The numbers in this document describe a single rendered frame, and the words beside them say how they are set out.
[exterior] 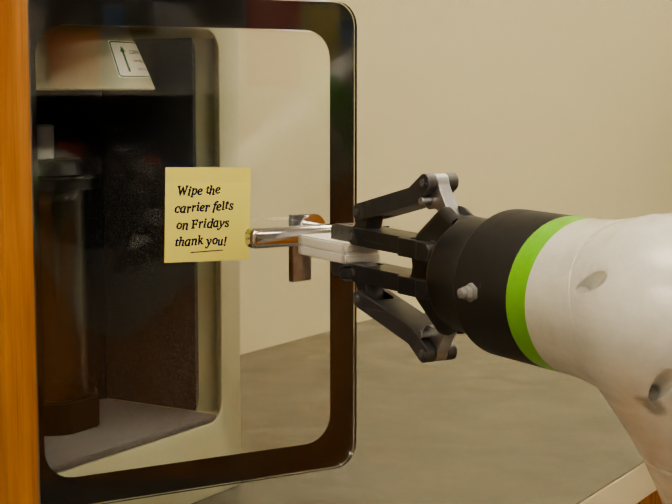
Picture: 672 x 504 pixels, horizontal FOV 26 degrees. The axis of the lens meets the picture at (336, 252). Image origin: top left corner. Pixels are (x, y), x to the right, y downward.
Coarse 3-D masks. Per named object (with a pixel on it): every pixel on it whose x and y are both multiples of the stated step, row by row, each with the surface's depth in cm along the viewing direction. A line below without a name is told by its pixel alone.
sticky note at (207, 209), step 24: (168, 168) 115; (192, 168) 116; (216, 168) 117; (240, 168) 119; (168, 192) 116; (192, 192) 117; (216, 192) 118; (240, 192) 119; (168, 216) 116; (192, 216) 117; (216, 216) 118; (240, 216) 119; (168, 240) 116; (192, 240) 117; (216, 240) 118; (240, 240) 119
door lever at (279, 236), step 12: (312, 216) 122; (252, 228) 115; (264, 228) 115; (276, 228) 115; (288, 228) 116; (300, 228) 116; (312, 228) 117; (324, 228) 117; (252, 240) 114; (264, 240) 115; (276, 240) 115; (288, 240) 116
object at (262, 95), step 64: (64, 0) 110; (128, 0) 112; (192, 0) 115; (256, 0) 118; (64, 64) 110; (128, 64) 113; (192, 64) 116; (256, 64) 118; (320, 64) 122; (64, 128) 111; (128, 128) 113; (192, 128) 116; (256, 128) 119; (320, 128) 122; (64, 192) 111; (128, 192) 114; (256, 192) 120; (320, 192) 123; (64, 256) 112; (128, 256) 114; (256, 256) 120; (64, 320) 112; (128, 320) 115; (192, 320) 118; (256, 320) 121; (320, 320) 124; (64, 384) 113; (128, 384) 115; (192, 384) 118; (256, 384) 121; (320, 384) 125; (64, 448) 113; (128, 448) 116; (192, 448) 119; (256, 448) 122; (320, 448) 125
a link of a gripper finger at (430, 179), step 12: (420, 180) 96; (432, 180) 95; (456, 180) 96; (396, 192) 98; (408, 192) 97; (420, 192) 96; (432, 192) 96; (360, 204) 102; (372, 204) 101; (384, 204) 100; (396, 204) 98; (408, 204) 97; (360, 216) 102; (372, 216) 101; (384, 216) 103
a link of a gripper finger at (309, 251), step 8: (304, 248) 109; (312, 248) 108; (312, 256) 108; (320, 256) 107; (328, 256) 106; (336, 256) 105; (344, 256) 104; (352, 256) 104; (360, 256) 105; (368, 256) 105; (376, 256) 105
